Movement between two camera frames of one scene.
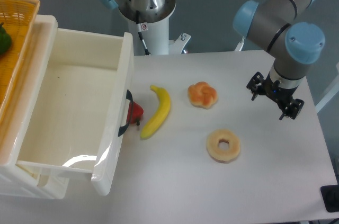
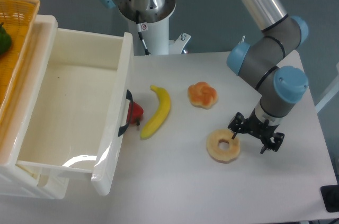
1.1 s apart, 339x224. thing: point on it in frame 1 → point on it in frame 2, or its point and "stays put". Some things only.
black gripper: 274,89 → 252,125
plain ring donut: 218,154 stays put
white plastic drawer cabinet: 18,180 stays put
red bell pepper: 135,114 stays put
